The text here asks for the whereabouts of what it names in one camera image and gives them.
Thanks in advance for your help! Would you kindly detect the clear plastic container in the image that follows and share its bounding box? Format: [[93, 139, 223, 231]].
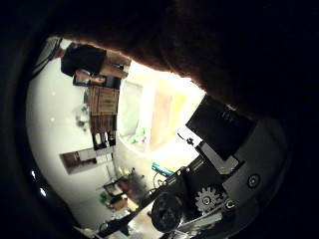
[[117, 79, 148, 147]]

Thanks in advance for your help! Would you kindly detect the blue elongated object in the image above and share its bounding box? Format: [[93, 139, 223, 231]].
[[151, 161, 174, 178]]

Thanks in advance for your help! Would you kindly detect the green toy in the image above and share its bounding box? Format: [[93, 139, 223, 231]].
[[130, 126, 148, 145]]

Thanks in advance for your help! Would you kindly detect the person in black shirt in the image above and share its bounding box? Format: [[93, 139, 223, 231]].
[[60, 43, 132, 85]]

